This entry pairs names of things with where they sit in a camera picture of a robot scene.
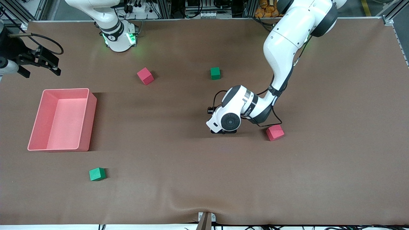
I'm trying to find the brown table mat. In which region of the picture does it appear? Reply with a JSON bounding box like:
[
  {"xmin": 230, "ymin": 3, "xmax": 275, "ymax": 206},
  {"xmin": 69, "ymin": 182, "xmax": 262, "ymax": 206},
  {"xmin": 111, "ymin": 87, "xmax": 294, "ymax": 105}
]
[{"xmin": 0, "ymin": 18, "xmax": 409, "ymax": 226}]

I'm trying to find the pink foam cube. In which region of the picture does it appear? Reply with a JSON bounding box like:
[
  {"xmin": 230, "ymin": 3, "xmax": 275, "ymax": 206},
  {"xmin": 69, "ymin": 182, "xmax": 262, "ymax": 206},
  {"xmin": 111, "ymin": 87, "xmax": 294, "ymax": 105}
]
[
  {"xmin": 266, "ymin": 124, "xmax": 285, "ymax": 142},
  {"xmin": 137, "ymin": 67, "xmax": 154, "ymax": 86}
]

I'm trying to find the pink plastic bin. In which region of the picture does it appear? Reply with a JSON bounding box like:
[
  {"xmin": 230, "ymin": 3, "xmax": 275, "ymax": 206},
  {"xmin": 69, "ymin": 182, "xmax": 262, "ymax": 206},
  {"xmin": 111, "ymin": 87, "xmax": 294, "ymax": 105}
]
[{"xmin": 27, "ymin": 88, "xmax": 97, "ymax": 152}]

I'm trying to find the white power strip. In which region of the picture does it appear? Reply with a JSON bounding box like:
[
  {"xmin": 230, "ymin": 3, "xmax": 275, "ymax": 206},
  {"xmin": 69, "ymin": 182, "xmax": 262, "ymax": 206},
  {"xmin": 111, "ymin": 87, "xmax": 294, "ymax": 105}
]
[{"xmin": 123, "ymin": 3, "xmax": 150, "ymax": 14}]

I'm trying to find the long white socket strip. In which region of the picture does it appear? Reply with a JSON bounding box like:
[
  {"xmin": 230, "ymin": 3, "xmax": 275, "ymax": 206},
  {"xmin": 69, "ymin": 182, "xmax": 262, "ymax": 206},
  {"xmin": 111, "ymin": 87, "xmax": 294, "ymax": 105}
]
[{"xmin": 185, "ymin": 11, "xmax": 232, "ymax": 19}]

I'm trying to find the pile of orange objects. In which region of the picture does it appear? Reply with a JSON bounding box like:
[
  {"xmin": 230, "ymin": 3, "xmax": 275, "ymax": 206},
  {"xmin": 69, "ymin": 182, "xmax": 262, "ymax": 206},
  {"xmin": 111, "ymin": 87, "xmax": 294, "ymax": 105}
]
[{"xmin": 255, "ymin": 0, "xmax": 279, "ymax": 18}]

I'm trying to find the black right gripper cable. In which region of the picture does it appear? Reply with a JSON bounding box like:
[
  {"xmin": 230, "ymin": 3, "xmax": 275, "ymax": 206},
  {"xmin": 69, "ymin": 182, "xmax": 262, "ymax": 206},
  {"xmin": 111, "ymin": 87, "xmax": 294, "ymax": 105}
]
[{"xmin": 9, "ymin": 33, "xmax": 64, "ymax": 56}]

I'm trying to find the metal clamp bracket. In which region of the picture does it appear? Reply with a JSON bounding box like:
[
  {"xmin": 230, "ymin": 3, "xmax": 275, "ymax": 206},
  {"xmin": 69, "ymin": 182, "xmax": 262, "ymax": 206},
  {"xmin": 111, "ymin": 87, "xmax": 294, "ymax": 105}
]
[{"xmin": 197, "ymin": 211, "xmax": 216, "ymax": 230}]

